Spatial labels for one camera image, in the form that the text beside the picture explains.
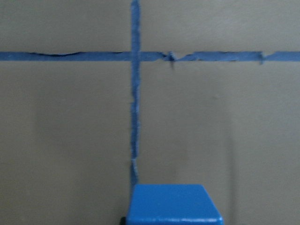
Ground blue cube block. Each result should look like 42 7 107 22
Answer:
126 184 224 225

